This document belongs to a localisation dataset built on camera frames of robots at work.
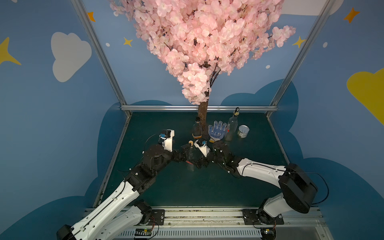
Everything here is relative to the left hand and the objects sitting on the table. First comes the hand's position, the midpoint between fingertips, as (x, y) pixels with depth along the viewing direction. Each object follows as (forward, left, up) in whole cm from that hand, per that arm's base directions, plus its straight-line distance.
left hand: (182, 140), depth 70 cm
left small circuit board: (-34, +19, -32) cm, 50 cm away
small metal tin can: (+26, -40, -24) cm, 53 cm away
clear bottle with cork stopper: (-3, -5, -13) cm, 14 cm away
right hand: (+2, -7, -15) cm, 16 cm away
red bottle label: (-4, -3, -16) cm, 17 cm away
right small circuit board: (-33, -44, -32) cm, 63 cm away
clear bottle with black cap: (+15, -7, -10) cm, 20 cm away
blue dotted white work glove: (+28, -23, -30) cm, 47 cm away
